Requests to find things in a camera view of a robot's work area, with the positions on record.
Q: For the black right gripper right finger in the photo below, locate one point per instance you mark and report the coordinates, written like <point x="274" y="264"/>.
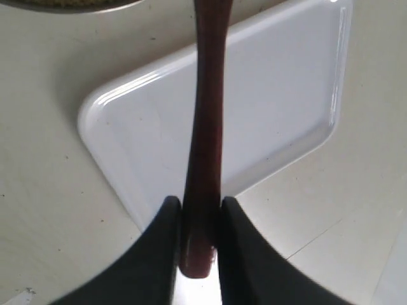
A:
<point x="251" y="271"/>

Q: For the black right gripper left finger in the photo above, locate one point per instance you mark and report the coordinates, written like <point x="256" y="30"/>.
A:
<point x="146" y="273"/>

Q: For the dark red wooden spoon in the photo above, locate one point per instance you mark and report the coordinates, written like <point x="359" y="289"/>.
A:
<point x="202" y="192"/>

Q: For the white plastic tray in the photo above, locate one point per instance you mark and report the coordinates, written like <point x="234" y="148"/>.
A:
<point x="283" y="80"/>

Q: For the steel bowl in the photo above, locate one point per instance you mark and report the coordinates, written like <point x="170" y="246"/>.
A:
<point x="75" y="10"/>

